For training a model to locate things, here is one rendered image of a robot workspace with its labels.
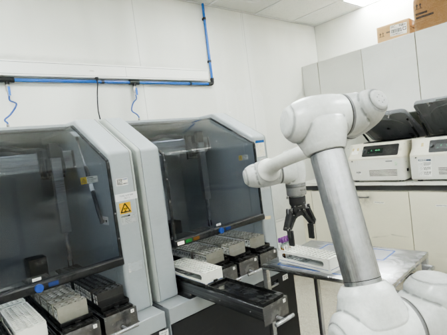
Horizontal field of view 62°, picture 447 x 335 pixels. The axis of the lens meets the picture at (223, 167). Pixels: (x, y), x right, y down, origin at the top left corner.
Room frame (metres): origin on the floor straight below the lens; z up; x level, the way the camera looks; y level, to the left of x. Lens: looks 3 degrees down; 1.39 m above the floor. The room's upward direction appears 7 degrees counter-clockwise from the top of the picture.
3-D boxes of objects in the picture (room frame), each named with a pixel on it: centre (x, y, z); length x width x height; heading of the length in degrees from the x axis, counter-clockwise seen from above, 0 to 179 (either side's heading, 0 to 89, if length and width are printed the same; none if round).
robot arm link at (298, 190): (1.67, -0.31, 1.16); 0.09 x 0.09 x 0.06
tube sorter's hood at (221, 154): (2.07, 0.20, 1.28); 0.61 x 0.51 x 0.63; 130
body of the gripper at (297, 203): (1.67, -0.31, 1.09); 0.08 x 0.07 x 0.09; 127
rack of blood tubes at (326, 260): (1.64, -0.33, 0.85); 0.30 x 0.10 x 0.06; 37
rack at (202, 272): (1.71, 0.20, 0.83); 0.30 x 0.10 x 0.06; 40
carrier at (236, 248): (1.94, -0.01, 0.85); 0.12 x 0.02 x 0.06; 130
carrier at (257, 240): (2.04, -0.13, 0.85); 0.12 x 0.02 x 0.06; 129
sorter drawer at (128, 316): (1.66, 0.68, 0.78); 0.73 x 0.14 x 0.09; 40
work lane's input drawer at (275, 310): (1.58, 0.08, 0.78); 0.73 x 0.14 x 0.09; 40
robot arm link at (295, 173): (1.66, -0.30, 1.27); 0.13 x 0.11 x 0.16; 106
